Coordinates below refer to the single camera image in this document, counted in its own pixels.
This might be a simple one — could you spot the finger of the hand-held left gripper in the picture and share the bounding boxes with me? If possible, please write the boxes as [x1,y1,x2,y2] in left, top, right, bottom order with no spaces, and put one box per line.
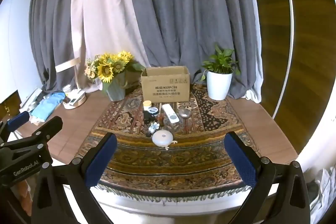
[0,111,30,144]
[13,116,63,153]

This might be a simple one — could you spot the white plant pot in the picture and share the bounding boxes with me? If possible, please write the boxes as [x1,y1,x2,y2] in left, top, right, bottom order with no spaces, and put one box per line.
[206,70,233,101]

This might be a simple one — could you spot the white curtain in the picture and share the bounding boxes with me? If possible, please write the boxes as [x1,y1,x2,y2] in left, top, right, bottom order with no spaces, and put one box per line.
[71,0,150,93]

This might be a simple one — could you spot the black round jar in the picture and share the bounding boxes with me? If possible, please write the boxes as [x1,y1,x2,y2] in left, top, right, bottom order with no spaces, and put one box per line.
[143,111,155,125]

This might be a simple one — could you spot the white desktop device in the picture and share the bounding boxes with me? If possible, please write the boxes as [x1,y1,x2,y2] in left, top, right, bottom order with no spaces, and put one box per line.
[63,90,87,109]

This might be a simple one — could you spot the cardboard box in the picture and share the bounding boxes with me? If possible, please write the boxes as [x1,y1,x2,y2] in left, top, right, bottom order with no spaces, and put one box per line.
[141,66,191,103]

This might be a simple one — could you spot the grey curtain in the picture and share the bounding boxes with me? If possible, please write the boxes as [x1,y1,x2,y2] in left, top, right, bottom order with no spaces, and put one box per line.
[28,0,90,90]
[126,0,263,104]

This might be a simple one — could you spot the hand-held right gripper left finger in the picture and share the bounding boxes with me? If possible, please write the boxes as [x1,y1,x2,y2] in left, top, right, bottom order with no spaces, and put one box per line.
[31,132,118,224]

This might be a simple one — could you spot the sunflower bouquet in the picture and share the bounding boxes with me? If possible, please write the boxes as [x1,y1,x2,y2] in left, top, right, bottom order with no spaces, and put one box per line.
[84,51,145,84]

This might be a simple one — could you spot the white remote control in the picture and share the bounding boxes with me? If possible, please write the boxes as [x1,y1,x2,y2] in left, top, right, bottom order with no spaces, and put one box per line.
[162,104,179,123]

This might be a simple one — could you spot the white round device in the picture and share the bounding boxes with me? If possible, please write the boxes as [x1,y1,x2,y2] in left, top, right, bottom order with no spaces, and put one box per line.
[152,130,178,149]

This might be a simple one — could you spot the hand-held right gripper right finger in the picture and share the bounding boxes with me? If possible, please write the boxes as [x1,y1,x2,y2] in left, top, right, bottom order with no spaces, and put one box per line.
[224,131,311,224]

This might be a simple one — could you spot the blue cloth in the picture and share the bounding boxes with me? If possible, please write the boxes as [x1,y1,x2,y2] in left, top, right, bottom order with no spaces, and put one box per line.
[31,91,66,122]

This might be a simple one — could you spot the green leafy plant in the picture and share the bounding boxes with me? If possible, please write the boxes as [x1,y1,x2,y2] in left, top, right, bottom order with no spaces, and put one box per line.
[200,44,240,81]

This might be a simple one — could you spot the white plastic bag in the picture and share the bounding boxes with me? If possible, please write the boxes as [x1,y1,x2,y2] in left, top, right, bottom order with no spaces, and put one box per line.
[304,166,336,214]

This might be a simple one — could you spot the large white hoop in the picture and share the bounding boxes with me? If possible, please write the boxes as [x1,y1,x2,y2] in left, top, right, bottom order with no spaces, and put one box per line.
[270,0,294,122]

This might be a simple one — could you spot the patterned rug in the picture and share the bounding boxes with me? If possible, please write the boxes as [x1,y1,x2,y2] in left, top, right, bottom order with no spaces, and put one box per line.
[75,82,260,197]

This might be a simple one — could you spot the grey ribbed vase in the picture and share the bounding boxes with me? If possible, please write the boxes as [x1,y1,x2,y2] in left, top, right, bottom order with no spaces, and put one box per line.
[102,73,127,102]

